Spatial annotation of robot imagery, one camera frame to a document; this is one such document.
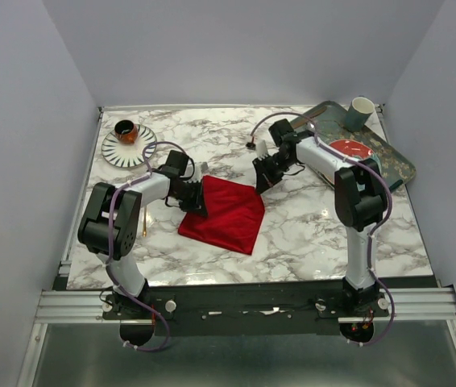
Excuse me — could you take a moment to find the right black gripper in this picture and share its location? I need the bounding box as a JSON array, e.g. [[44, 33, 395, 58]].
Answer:
[[251, 152, 294, 196]]

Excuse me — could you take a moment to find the red cloth napkin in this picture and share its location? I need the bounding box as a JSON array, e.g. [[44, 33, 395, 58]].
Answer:
[[178, 176, 265, 255]]

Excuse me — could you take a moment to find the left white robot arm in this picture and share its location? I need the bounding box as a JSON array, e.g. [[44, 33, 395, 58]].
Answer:
[[77, 150, 208, 318]]

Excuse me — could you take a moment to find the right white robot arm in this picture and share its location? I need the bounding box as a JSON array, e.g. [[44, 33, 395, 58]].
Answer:
[[246, 119, 392, 316]]

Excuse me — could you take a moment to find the gold spoon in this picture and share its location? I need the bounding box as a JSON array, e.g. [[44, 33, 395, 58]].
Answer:
[[142, 206, 147, 237]]

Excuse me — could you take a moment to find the green floral tray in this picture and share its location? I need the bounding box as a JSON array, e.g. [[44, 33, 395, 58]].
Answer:
[[292, 100, 418, 193]]

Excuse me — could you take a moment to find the striped white saucer plate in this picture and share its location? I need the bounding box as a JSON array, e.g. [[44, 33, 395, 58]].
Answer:
[[101, 124, 157, 169]]

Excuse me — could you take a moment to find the red blue patterned plate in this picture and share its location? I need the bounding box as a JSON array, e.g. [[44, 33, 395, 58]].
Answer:
[[314, 139, 382, 185]]

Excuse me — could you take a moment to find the brown black teacup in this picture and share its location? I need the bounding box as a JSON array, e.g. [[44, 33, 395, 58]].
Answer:
[[114, 119, 138, 145]]

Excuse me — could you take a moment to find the dark green white cup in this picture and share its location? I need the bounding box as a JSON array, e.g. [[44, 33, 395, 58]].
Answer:
[[344, 96, 375, 132]]

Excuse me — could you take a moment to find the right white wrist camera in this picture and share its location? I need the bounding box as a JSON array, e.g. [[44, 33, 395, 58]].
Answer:
[[246, 140, 269, 160]]

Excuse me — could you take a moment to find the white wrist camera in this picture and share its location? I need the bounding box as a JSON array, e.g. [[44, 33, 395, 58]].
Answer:
[[193, 161, 209, 181], [246, 140, 269, 160]]

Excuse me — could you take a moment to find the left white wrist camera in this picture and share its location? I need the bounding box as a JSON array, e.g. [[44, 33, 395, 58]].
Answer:
[[193, 161, 209, 181]]

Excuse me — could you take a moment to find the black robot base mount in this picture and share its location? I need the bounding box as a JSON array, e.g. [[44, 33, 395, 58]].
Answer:
[[102, 280, 389, 344]]

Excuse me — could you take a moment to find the aluminium rail frame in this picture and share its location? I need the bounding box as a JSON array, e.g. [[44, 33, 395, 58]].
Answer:
[[15, 257, 456, 387]]

